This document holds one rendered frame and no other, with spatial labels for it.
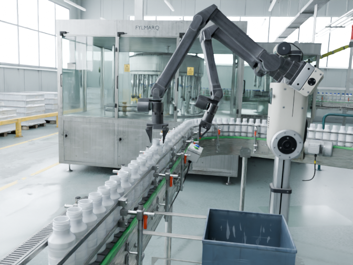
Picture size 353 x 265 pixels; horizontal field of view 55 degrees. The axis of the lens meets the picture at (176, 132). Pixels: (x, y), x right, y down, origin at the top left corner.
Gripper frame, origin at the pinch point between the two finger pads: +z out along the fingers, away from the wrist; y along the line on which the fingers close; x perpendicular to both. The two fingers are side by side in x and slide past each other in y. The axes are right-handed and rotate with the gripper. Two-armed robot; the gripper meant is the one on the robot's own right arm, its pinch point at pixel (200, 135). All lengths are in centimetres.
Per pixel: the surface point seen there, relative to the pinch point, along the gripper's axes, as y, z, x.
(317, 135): -116, -21, 90
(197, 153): 3.9, 9.1, 2.2
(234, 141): -130, 14, 28
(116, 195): 94, 12, -14
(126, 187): 83, 12, -14
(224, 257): 81, 21, 26
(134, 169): 71, 9, -16
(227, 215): 51, 18, 25
